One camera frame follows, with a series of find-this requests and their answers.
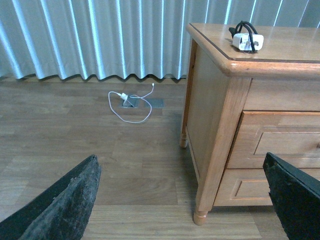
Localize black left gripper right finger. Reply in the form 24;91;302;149
263;152;320;240

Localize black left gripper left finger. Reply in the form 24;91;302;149
0;155;102;240

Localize wooden drawer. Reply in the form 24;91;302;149
227;111;320;169
213;167;320;207

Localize white charger with black cable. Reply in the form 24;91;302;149
228;20;264;53

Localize white charger on floor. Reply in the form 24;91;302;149
108;83;155;124

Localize light wooden nightstand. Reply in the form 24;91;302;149
180;23;320;225

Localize open metal floor socket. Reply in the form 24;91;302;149
121;97;139;109

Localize closed metal floor plate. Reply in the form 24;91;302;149
146;98;165;109

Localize grey pleated curtain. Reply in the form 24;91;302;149
0;0;320;80

